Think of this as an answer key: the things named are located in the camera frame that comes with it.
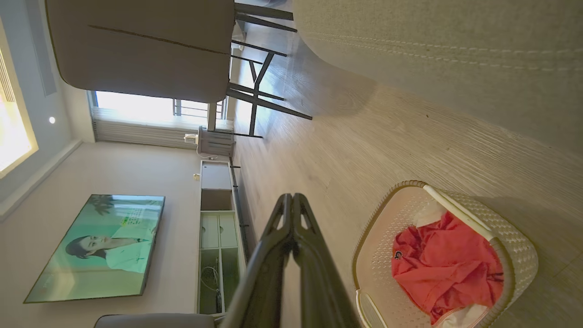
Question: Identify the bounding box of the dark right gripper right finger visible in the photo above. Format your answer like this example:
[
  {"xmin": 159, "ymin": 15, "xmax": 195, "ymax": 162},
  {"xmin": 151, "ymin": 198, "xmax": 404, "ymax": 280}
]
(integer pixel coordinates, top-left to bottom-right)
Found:
[{"xmin": 293, "ymin": 193, "xmax": 361, "ymax": 328}]

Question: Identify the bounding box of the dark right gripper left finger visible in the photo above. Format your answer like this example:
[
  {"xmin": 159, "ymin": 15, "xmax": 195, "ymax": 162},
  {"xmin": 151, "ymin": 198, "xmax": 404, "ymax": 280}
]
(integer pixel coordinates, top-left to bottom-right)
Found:
[{"xmin": 219, "ymin": 193, "xmax": 293, "ymax": 328}]

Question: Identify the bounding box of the white plastic laundry basket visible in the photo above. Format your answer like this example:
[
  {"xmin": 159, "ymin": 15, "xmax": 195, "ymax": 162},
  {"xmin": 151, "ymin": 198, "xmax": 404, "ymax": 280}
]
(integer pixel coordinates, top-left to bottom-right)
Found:
[{"xmin": 352, "ymin": 180, "xmax": 539, "ymax": 328}]

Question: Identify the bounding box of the white cabinet with glass doors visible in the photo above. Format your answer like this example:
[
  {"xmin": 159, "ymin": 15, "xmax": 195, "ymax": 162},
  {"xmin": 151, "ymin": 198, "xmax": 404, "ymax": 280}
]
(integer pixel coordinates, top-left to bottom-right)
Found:
[{"xmin": 197, "ymin": 159, "xmax": 249, "ymax": 315}]

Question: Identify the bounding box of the white pleated curtain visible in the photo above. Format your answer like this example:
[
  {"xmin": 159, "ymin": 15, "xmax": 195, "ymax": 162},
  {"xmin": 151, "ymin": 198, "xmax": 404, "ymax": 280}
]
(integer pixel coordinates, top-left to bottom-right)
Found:
[{"xmin": 92, "ymin": 118, "xmax": 201, "ymax": 149}]

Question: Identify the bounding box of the bright window with railing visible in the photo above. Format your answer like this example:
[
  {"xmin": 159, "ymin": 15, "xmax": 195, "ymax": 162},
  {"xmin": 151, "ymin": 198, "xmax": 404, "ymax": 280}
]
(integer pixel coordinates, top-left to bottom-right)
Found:
[{"xmin": 89, "ymin": 90, "xmax": 228, "ymax": 122}]

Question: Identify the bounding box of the grey chair with black legs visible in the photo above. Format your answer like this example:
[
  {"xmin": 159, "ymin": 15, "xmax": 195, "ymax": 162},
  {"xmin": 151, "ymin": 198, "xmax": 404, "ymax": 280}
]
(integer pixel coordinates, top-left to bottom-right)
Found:
[{"xmin": 45, "ymin": 0, "xmax": 313, "ymax": 138}]

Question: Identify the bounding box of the grey fabric sofa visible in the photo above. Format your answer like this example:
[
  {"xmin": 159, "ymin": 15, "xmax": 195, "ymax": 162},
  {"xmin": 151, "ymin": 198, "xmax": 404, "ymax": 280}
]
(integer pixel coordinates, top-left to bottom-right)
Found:
[{"xmin": 291, "ymin": 0, "xmax": 583, "ymax": 158}]

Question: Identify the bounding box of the bright ceiling light panel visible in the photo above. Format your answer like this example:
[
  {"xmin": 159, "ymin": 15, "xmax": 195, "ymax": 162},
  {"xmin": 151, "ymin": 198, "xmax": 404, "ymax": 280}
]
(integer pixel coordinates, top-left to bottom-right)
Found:
[{"xmin": 0, "ymin": 18, "xmax": 39, "ymax": 179}]

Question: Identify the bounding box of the wall mounted television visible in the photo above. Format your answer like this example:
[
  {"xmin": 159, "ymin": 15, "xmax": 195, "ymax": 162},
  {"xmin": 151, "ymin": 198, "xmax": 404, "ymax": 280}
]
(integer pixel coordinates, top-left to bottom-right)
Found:
[{"xmin": 24, "ymin": 195, "xmax": 165, "ymax": 304}]

